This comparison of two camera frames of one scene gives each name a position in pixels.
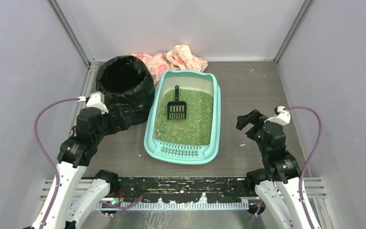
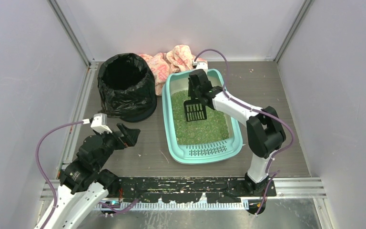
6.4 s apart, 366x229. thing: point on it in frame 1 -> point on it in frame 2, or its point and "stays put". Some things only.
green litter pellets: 197,129 -> 213,129
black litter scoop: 177,109 -> 195,110
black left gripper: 116,117 -> 121,137
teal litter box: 201,79 -> 217,140
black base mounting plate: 185,189 stays put
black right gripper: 254,123 -> 198,89
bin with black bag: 127,80 stays put
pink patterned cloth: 178,58 stays put
